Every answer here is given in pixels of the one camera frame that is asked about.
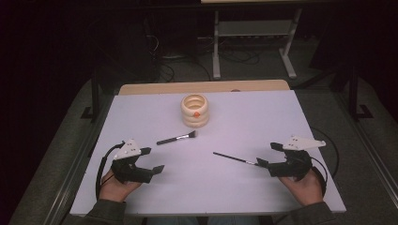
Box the white board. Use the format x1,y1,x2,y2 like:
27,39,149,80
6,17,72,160
69,89,346,218

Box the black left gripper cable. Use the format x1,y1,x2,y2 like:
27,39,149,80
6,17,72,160
95,141,126,201

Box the black metal stand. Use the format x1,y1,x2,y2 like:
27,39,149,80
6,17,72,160
346,65,375,121
80,71,104,123

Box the wooden table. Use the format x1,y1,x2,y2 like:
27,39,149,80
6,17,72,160
118,79,290,96

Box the thin black makeup brush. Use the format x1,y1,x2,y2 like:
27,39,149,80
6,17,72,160
212,151,260,166

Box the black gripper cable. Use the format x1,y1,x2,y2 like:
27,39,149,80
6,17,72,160
308,126,341,198
95,141,126,201

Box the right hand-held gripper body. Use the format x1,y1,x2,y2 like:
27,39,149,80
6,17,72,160
267,134,327,182

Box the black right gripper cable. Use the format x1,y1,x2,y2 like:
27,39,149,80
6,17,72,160
308,126,341,198

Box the person's left hand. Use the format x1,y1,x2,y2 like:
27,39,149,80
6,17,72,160
99,168,143,203

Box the person's right hand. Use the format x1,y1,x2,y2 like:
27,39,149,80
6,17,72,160
278,168,325,206

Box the cream ribbed brush holder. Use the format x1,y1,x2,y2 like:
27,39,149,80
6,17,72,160
180,93,210,128

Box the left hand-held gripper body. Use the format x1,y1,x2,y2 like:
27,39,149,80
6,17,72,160
110,138,155,185

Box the black floor cables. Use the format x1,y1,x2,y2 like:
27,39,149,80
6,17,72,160
144,34,261,83

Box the white metal desk frame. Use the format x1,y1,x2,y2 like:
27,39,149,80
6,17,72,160
200,0,303,81

